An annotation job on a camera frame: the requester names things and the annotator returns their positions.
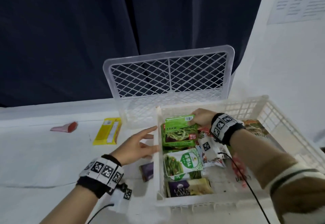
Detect person's right hand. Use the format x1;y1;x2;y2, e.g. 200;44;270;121
189;108;218;130

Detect person's left hand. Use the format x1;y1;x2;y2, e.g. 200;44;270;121
110;126;160;166

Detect green noodle snack packet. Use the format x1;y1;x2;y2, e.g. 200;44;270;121
162;115;199;148

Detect person's right forearm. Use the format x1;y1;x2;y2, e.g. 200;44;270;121
229;128;299;189

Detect person's left forearm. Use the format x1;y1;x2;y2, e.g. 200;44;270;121
38;184;100;224

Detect right wristband with square markers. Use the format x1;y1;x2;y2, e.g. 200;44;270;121
210;113;246;146

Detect wristband with square markers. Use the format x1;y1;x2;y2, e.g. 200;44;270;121
210;113;246;146
76;154;125;199

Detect yellow snack packet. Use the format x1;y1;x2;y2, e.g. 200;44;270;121
92;117;122;146

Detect small purple snack packet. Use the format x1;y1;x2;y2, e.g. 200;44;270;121
139;162;154;182

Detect white and green snack packet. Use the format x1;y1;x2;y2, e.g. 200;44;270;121
163;148;204;181

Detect clear plastic lattice basket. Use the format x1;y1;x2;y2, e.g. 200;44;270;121
103;45;235;131

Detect left wristband with square markers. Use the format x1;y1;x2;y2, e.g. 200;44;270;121
76;154;125;199

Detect brown printed food packet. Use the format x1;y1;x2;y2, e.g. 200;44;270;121
242;119;280;143

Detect red and white snack packet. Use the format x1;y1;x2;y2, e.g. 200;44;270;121
231;152;252;188

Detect purple cake packet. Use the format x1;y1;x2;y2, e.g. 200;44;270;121
166;178;214;198

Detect pink and red packet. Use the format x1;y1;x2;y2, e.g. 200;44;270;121
50;121;79;133

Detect white plastic grid basket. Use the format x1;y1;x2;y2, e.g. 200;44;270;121
155;95;325;209

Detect brown sleeve with white cuff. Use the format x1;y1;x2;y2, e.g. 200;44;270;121
264;152;325;224

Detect dark blue curtain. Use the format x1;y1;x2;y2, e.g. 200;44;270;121
0;0;268;108

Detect right wrist camera with marker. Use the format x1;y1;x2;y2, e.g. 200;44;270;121
198;135;227;168

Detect wrist camera with marker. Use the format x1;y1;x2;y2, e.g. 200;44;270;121
198;135;227;168
106;183;133;214

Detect left wrist camera with marker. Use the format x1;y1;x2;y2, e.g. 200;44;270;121
106;183;133;214

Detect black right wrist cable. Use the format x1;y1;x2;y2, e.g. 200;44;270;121
218;152;272;224

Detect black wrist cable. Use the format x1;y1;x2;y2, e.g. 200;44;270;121
218;152;272;224
87;203;115;224

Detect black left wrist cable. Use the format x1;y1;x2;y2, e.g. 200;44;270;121
87;203;115;224

